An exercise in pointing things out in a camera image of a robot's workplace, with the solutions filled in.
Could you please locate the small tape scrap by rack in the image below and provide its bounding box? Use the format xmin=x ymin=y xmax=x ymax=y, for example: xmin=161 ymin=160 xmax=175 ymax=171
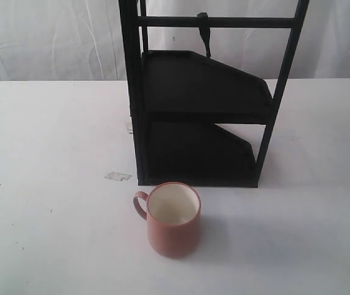
xmin=126 ymin=122 xmax=133 ymax=134

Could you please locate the black two-tier shelf rack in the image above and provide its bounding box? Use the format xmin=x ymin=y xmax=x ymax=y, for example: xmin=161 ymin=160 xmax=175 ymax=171
xmin=119 ymin=1 xmax=309 ymax=187

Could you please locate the clear tape piece on table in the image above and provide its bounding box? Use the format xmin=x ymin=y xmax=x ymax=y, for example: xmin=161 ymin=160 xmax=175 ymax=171
xmin=104 ymin=171 xmax=132 ymax=181

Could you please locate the terracotta pink ceramic mug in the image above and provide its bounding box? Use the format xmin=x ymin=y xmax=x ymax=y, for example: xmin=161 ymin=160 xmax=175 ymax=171
xmin=133 ymin=182 xmax=201 ymax=258

